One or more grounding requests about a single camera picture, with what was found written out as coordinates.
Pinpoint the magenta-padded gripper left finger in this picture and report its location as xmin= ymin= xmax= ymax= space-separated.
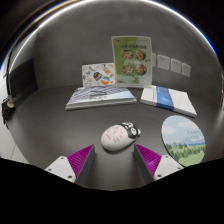
xmin=44 ymin=144 xmax=97 ymax=188

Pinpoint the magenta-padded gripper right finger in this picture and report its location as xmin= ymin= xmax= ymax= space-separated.
xmin=133 ymin=144 xmax=185 ymax=186

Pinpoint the white panda-print computer mouse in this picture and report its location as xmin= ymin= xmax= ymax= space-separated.
xmin=100 ymin=121 xmax=142 ymax=153

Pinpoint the round landscape-print mouse pad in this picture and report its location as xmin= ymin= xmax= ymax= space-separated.
xmin=161 ymin=115 xmax=207 ymax=168

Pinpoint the white book with blue band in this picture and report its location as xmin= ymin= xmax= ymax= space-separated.
xmin=139 ymin=84 xmax=198 ymax=118

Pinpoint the grey striped cover book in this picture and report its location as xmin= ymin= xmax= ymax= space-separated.
xmin=64 ymin=84 xmax=138 ymax=111

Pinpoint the black clamp device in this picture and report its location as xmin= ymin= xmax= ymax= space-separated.
xmin=1 ymin=94 xmax=16 ymax=125

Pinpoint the black flat panel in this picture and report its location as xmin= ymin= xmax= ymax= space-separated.
xmin=8 ymin=58 xmax=39 ymax=105

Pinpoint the small colourful sticker card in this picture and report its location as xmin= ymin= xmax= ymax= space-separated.
xmin=81 ymin=62 xmax=116 ymax=88

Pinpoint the green poster in clear stand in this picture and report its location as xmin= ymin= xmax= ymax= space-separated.
xmin=111 ymin=35 xmax=154 ymax=88

